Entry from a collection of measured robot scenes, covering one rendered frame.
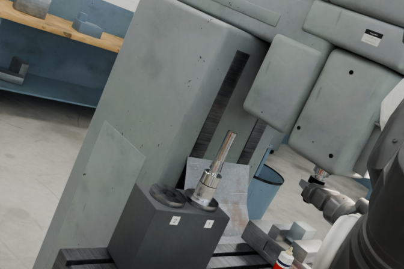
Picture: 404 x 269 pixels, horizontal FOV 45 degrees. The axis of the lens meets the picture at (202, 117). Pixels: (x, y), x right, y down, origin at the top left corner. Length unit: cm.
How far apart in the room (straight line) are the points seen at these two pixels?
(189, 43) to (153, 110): 26
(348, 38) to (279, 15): 26
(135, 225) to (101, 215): 69
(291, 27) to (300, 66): 14
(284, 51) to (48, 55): 432
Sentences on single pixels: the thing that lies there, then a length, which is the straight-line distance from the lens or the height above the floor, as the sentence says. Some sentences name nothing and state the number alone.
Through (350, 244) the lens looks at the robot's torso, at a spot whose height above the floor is 139.
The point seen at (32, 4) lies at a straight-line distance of 480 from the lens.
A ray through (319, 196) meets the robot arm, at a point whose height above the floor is 124.
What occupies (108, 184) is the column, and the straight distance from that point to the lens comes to 182.
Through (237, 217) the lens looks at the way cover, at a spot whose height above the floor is 96.
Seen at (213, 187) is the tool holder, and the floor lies 120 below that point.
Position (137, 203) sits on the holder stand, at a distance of 116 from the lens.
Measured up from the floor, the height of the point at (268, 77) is 147.
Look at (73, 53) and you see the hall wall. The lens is 569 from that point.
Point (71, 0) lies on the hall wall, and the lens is 551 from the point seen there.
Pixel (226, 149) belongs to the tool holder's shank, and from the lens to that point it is 117.
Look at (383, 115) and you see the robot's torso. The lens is 90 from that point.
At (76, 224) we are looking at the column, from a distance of 198.
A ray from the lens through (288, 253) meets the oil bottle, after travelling 147.
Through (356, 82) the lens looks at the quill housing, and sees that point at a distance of 136.
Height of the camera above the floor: 158
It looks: 12 degrees down
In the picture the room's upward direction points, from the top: 24 degrees clockwise
